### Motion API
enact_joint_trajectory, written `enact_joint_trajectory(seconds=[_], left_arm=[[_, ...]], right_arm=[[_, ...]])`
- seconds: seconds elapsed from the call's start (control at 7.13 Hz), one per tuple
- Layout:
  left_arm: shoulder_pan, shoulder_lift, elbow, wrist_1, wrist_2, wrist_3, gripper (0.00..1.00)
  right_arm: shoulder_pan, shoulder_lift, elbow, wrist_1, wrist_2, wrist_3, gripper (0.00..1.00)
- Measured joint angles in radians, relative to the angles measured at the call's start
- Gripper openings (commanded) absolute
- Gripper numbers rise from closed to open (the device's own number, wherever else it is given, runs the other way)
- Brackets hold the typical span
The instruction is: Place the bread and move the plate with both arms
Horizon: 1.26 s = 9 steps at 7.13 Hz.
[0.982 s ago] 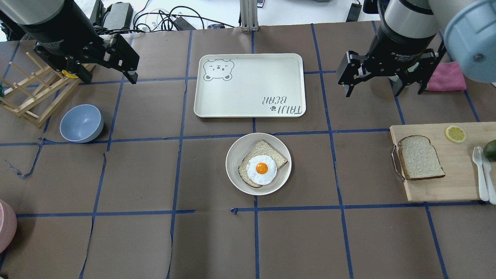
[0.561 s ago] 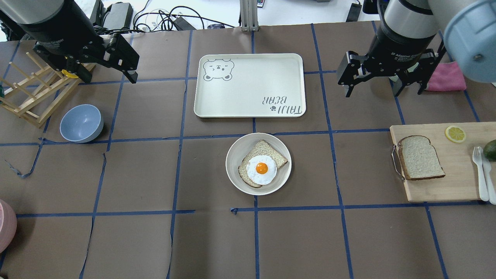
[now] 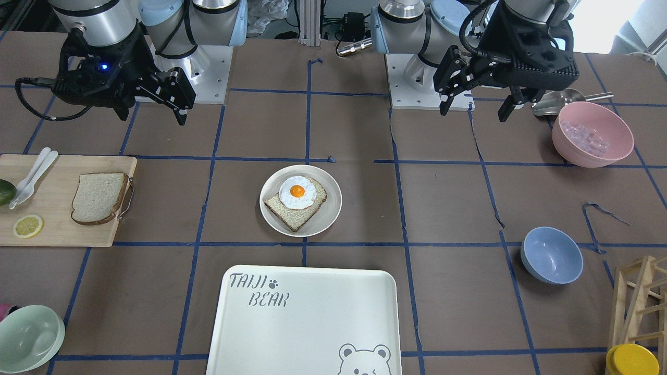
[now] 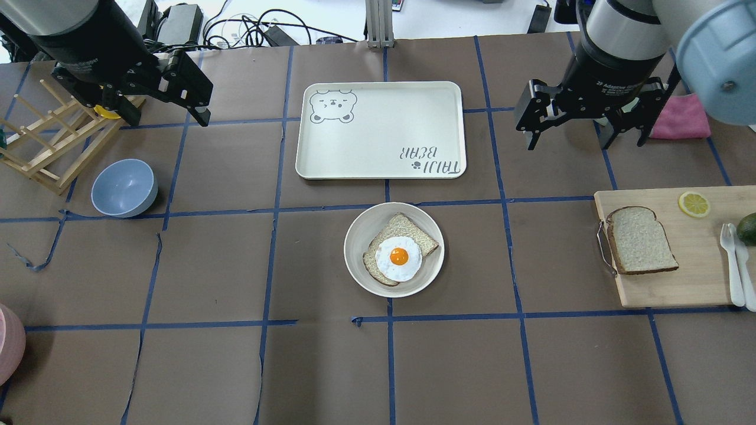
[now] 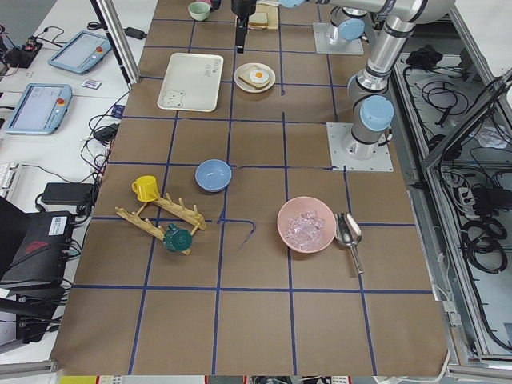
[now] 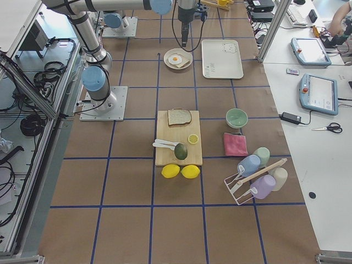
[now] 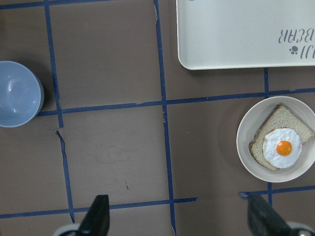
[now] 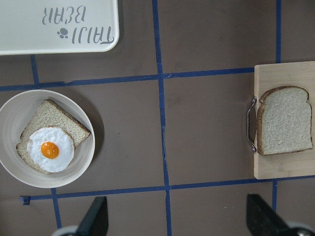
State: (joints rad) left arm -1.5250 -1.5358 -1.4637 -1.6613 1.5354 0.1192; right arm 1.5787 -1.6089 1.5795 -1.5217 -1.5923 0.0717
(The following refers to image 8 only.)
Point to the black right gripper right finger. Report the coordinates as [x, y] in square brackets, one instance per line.
[261, 220]

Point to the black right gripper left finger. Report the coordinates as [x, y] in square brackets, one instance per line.
[95, 222]

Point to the white bread slice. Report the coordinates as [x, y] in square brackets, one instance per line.
[284, 121]

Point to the round cream plate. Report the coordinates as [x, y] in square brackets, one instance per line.
[14, 117]

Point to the bread slice under egg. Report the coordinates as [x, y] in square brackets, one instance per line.
[50, 114]

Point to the fried egg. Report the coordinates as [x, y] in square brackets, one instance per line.
[51, 148]

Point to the wooden cutting board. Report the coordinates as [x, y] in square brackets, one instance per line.
[269, 76]

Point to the cream bear serving tray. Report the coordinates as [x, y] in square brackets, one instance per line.
[58, 26]

